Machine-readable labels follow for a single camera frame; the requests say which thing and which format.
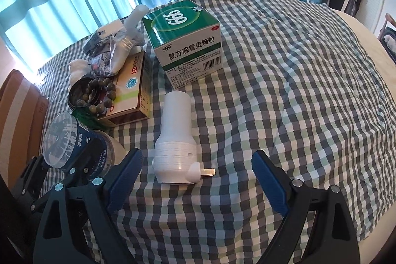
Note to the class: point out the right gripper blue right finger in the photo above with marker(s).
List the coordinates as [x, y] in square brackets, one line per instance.
[274, 182]

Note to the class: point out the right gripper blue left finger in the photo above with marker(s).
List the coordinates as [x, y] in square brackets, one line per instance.
[121, 178]

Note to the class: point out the clear lid blue jar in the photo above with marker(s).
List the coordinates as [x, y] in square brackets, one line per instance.
[66, 137]

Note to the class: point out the green snack packet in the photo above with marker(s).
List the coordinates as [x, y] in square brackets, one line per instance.
[84, 116]

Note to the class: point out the orange white medicine box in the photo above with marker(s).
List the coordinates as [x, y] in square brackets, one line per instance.
[133, 86]

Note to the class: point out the floral tissue paper pack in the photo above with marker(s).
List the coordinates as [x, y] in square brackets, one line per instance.
[99, 55]

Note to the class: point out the green 999 medicine box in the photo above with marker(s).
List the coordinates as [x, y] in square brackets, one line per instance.
[187, 41]

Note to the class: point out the masking tape roll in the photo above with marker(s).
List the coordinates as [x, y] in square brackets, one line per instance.
[115, 148]

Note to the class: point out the white plastic tube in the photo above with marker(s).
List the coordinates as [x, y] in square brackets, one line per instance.
[131, 22]

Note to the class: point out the cardboard box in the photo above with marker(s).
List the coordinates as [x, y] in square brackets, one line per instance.
[23, 110]

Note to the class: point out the checkered bed sheet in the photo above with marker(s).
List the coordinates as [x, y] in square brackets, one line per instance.
[311, 87]

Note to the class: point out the wooden chair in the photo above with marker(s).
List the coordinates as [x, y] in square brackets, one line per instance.
[387, 36]

